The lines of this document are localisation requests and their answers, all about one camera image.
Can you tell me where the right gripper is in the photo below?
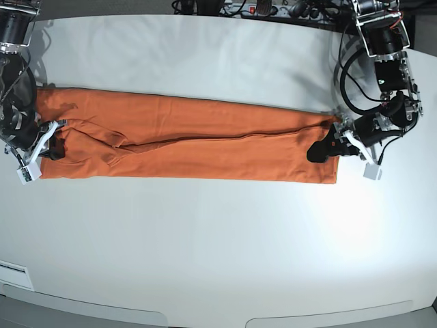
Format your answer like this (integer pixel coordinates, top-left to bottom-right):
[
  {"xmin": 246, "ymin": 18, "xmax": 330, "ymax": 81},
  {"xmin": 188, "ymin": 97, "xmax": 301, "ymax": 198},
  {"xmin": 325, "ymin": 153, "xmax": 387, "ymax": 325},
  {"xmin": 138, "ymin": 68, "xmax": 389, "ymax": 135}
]
[{"xmin": 20, "ymin": 120, "xmax": 67, "ymax": 167}]

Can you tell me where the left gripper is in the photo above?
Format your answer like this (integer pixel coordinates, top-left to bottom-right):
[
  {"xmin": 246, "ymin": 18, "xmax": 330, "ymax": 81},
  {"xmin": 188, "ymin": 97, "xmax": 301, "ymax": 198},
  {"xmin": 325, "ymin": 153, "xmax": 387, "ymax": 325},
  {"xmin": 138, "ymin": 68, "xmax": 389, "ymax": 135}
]
[{"xmin": 307, "ymin": 112, "xmax": 376, "ymax": 165}]

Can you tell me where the orange T-shirt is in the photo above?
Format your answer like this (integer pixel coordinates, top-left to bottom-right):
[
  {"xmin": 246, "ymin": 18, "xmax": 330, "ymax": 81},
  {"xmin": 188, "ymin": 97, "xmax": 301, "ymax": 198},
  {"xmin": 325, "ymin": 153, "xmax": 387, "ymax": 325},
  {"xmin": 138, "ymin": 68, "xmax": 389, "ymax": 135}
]
[{"xmin": 36, "ymin": 88, "xmax": 339, "ymax": 184}]

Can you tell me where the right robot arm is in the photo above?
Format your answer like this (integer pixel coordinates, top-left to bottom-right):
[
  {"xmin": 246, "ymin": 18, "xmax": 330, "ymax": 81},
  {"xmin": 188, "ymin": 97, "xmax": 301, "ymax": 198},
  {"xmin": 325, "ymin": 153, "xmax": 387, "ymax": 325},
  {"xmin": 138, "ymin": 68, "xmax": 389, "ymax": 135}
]
[{"xmin": 1, "ymin": 1, "xmax": 66, "ymax": 167}]

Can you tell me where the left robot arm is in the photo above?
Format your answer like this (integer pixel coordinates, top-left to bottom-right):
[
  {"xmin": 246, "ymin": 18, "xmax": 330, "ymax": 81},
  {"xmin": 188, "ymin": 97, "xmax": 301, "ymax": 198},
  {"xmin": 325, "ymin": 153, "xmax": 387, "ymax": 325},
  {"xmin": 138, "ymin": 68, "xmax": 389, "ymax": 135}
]
[{"xmin": 307, "ymin": 1, "xmax": 423, "ymax": 168}]

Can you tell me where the white label sticker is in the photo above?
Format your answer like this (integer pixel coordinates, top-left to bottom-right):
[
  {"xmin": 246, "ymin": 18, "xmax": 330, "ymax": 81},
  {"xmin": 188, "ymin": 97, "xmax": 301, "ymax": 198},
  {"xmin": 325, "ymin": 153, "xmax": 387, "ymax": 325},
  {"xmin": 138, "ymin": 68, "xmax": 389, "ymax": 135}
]
[{"xmin": 0, "ymin": 261, "xmax": 34, "ymax": 291}]

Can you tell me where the white power strip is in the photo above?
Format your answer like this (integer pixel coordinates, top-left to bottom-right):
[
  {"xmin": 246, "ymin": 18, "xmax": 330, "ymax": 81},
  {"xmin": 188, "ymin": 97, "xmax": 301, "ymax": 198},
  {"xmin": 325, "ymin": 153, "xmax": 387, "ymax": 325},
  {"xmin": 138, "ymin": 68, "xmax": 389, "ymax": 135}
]
[{"xmin": 221, "ymin": 3, "xmax": 325, "ymax": 18}]

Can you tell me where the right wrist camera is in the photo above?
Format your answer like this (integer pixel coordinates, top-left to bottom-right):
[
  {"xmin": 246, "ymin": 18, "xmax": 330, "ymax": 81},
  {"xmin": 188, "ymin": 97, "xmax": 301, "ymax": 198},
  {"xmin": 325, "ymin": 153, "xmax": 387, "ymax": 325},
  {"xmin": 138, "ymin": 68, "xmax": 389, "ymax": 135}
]
[{"xmin": 16, "ymin": 162, "xmax": 42, "ymax": 185}]

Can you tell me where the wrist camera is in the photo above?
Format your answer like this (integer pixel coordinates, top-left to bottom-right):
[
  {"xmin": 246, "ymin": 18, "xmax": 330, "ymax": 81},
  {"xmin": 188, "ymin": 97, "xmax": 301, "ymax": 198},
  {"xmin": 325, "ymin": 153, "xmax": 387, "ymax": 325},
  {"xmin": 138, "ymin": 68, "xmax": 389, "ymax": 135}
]
[
  {"xmin": 363, "ymin": 163, "xmax": 382, "ymax": 180},
  {"xmin": 16, "ymin": 162, "xmax": 42, "ymax": 185}
]

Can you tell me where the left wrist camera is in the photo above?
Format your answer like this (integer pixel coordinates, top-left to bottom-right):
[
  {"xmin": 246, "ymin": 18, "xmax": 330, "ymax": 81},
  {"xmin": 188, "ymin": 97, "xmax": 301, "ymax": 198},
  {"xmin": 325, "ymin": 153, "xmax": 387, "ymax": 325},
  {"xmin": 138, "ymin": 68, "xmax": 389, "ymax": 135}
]
[{"xmin": 363, "ymin": 163, "xmax": 382, "ymax": 180}]

